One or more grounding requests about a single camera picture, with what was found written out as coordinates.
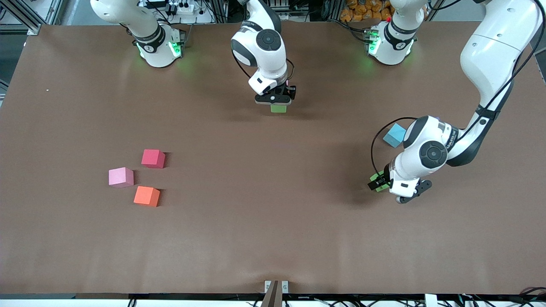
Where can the light blue foam cube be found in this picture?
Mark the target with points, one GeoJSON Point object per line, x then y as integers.
{"type": "Point", "coordinates": [394, 135]}

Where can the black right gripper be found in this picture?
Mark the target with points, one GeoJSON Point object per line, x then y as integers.
{"type": "Point", "coordinates": [283, 91]}

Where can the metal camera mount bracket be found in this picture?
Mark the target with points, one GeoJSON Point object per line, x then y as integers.
{"type": "Point", "coordinates": [276, 294]}

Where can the orange packaged items pile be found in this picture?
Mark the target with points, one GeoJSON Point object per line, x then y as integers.
{"type": "Point", "coordinates": [362, 12]}

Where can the green foam cube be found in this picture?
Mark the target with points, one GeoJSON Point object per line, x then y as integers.
{"type": "Point", "coordinates": [278, 108]}
{"type": "Point", "coordinates": [382, 188]}

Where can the brown table cover mat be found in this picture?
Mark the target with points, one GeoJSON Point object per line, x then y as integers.
{"type": "Point", "coordinates": [273, 234]}

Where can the aluminium frame profile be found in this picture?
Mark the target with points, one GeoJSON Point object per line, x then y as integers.
{"type": "Point", "coordinates": [33, 30]}

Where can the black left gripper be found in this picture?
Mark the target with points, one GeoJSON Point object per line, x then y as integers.
{"type": "Point", "coordinates": [385, 177]}

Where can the crimson pink foam cube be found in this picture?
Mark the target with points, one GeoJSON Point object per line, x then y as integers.
{"type": "Point", "coordinates": [152, 160]}

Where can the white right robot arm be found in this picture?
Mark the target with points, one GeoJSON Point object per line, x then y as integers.
{"type": "Point", "coordinates": [273, 59]}

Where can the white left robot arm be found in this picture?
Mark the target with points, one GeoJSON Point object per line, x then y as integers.
{"type": "Point", "coordinates": [490, 59]}

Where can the orange foam cube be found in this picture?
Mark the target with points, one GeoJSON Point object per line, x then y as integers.
{"type": "Point", "coordinates": [146, 197]}

